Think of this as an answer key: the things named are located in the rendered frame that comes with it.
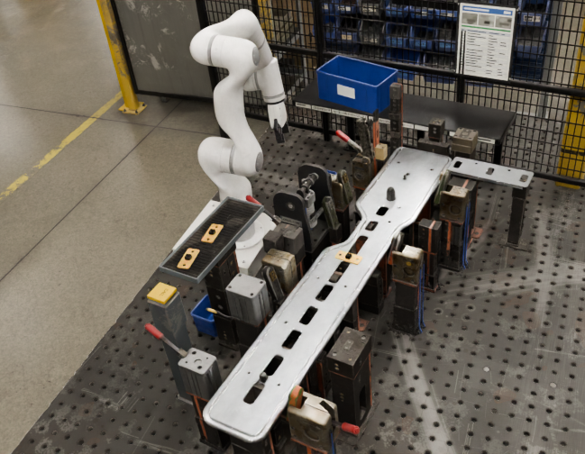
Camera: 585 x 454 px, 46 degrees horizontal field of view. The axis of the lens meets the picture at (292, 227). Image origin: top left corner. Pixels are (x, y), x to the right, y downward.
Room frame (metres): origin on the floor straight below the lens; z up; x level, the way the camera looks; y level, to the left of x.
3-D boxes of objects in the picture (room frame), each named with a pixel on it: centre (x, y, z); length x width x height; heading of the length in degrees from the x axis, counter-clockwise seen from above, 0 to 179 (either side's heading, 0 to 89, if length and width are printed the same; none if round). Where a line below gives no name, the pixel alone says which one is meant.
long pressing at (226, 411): (1.63, -0.16, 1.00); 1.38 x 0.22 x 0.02; 146
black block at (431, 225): (1.78, -0.46, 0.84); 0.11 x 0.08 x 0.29; 56
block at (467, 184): (1.99, -0.62, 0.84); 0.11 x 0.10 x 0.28; 56
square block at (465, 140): (2.19, -0.69, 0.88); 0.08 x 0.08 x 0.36; 56
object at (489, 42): (2.44, -0.81, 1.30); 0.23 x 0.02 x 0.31; 56
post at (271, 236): (1.69, 0.06, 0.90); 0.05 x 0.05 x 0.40; 56
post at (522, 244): (1.96, -0.83, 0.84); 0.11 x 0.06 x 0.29; 56
